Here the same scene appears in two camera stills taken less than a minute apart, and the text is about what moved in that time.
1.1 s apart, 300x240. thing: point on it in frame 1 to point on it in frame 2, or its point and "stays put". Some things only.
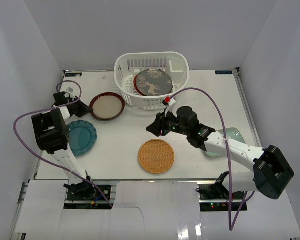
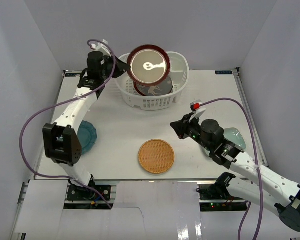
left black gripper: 78,107 to 114,67
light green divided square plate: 232,133 stays put
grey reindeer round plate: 154,82 stays put
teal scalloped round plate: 82,137 stays put
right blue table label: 223,72 stays put
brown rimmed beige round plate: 107,106 to 150,65
